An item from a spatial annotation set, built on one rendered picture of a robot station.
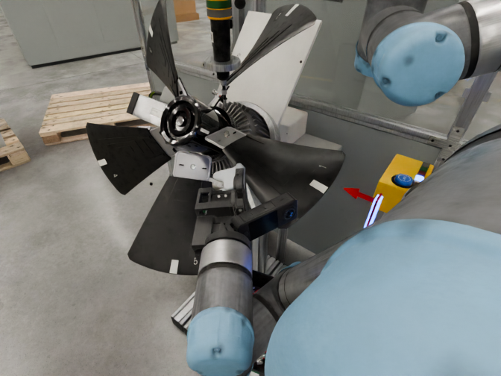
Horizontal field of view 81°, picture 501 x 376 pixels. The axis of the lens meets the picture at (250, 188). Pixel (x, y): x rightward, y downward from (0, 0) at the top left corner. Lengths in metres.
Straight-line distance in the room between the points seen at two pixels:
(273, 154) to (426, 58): 0.37
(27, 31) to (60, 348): 4.92
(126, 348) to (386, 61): 1.65
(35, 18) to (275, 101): 5.29
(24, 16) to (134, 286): 4.80
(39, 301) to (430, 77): 2.04
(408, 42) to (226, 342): 0.34
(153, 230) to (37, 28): 5.41
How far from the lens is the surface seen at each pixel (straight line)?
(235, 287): 0.37
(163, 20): 0.87
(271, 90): 0.93
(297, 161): 0.62
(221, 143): 0.65
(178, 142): 0.68
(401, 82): 0.34
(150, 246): 0.74
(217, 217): 0.48
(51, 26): 6.00
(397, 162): 0.90
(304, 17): 0.67
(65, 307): 2.01
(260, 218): 0.45
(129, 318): 1.82
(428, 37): 0.33
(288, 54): 0.96
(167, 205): 0.72
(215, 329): 0.35
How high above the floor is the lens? 1.53
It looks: 40 degrees down
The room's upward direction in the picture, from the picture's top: straight up
